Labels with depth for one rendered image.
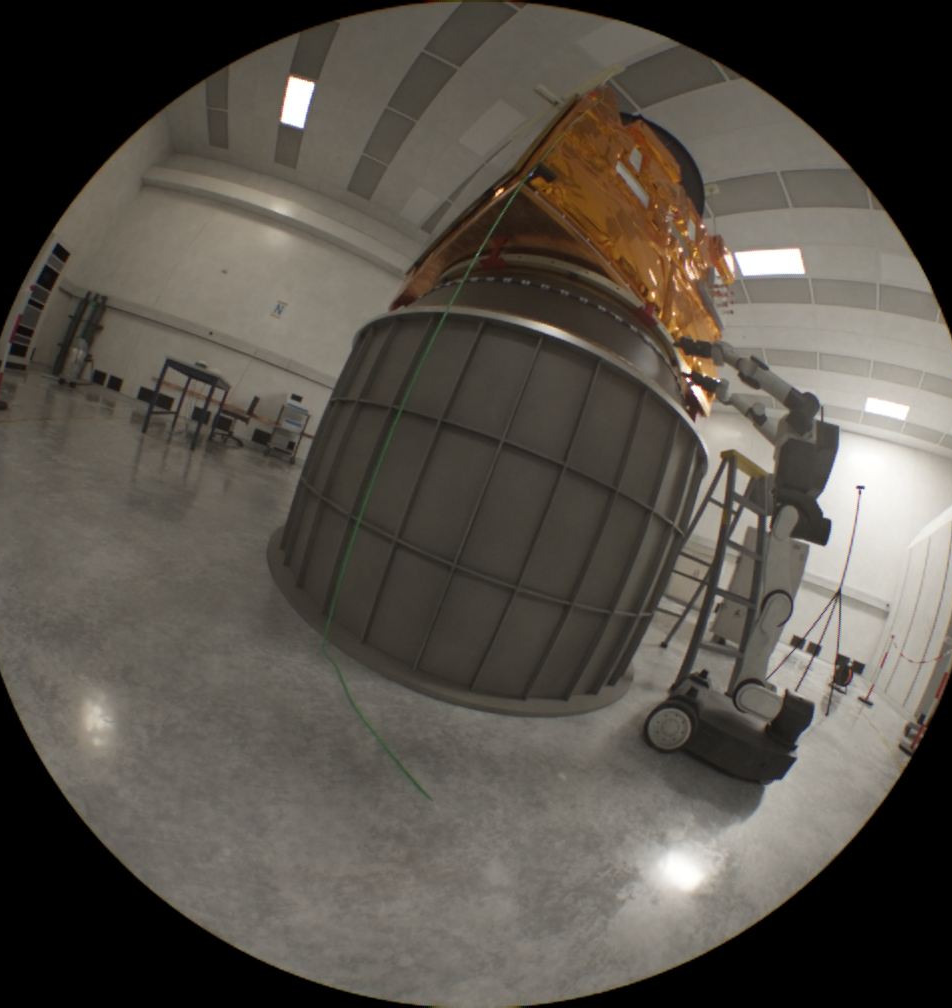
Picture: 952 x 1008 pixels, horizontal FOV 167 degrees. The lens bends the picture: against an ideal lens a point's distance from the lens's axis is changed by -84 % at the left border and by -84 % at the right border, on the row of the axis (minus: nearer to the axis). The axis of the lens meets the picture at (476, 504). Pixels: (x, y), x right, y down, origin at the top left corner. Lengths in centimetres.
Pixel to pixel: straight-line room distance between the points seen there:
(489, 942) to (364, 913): 19
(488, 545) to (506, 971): 100
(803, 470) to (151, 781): 196
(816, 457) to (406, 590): 161
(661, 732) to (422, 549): 106
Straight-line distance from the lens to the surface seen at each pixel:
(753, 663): 146
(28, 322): 698
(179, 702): 82
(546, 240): 158
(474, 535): 94
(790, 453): 150
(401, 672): 105
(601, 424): 104
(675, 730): 132
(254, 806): 68
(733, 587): 450
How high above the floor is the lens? 60
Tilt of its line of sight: 1 degrees down
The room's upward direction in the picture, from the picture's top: 21 degrees clockwise
